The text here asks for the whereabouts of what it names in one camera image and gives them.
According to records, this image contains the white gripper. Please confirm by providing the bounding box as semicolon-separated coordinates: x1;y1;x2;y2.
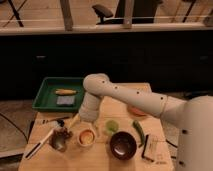
67;101;100;135

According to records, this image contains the red orange apple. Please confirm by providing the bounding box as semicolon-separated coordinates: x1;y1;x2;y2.
80;131;94;144

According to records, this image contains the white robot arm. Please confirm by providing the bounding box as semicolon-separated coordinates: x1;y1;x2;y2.
77;73;213;171

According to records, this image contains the white paper cup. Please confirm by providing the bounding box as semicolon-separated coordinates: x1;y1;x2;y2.
77;129;96;147

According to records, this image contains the silver metal cup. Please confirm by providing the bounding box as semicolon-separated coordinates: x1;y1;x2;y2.
49;134;66;152

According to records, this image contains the brown grape bunch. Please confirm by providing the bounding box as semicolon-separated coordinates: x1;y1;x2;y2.
55;127;73;140

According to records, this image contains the grey sponge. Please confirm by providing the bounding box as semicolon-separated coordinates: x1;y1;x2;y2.
56;96;75;106

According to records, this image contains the green plastic tray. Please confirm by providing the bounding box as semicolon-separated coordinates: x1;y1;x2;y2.
32;77;85;113

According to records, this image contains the yellow corn cob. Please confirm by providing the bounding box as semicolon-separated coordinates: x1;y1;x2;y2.
55;89;77;95

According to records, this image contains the dark brown bowl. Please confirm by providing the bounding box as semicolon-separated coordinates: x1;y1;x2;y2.
109;131;137;160

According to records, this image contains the orange bowl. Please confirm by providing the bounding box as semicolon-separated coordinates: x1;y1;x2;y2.
127;106;147;116

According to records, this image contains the green chili pepper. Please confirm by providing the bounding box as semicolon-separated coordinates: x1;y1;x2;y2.
132;120;146;148

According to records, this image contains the black white brush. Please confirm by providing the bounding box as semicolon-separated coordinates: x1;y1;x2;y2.
142;134;158;162

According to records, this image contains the black office chair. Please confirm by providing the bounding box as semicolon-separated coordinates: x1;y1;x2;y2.
92;0;162;25

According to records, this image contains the black handled utensil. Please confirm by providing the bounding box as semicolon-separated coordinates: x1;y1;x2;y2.
35;116;70;125

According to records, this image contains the black cable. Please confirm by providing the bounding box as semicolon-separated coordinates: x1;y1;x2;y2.
0;112;30;144

